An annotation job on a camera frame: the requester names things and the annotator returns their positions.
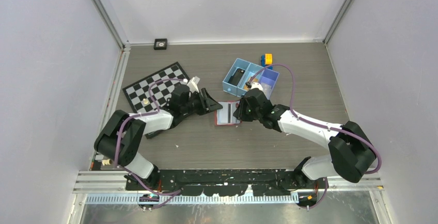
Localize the light blue left drawer box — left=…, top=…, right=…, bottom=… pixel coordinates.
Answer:
left=222, top=58, right=250, bottom=97

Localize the light blue middle drawer box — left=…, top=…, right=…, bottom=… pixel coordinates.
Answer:
left=237, top=62, right=262, bottom=97

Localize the black square wall socket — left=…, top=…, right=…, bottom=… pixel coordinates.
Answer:
left=153, top=38, right=168, bottom=50

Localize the red leather card holder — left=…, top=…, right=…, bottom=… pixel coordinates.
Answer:
left=215, top=101, right=241, bottom=126

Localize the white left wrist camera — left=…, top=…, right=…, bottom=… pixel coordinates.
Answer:
left=183, top=76, right=200, bottom=93

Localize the light blue drawer box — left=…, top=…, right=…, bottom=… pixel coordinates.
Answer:
left=237, top=62, right=262, bottom=97
left=222, top=58, right=250, bottom=97

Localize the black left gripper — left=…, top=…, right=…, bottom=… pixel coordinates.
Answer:
left=181, top=88, right=223, bottom=116

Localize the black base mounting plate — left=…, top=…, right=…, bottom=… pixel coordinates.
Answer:
left=125, top=169, right=325, bottom=197

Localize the blue orange toy block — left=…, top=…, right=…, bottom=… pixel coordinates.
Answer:
left=260, top=53, right=273, bottom=70

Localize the small beige chess piece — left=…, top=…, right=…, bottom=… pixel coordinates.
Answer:
left=101, top=159, right=113, bottom=166

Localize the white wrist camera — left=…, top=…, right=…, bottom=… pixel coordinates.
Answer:
left=183, top=76, right=200, bottom=93
left=245, top=82, right=263, bottom=91

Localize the purple drawer box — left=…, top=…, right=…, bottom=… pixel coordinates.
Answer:
left=258, top=69, right=279, bottom=99

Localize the black card in drawer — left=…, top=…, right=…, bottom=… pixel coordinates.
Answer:
left=228, top=68, right=245, bottom=86

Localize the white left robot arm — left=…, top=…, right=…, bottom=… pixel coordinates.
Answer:
left=94, top=85, right=222, bottom=190

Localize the black white chessboard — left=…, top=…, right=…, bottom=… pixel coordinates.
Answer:
left=122, top=61, right=208, bottom=139

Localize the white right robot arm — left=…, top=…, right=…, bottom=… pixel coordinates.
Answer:
left=233, top=89, right=378, bottom=188

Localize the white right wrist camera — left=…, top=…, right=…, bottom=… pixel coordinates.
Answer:
left=245, top=82, right=263, bottom=91

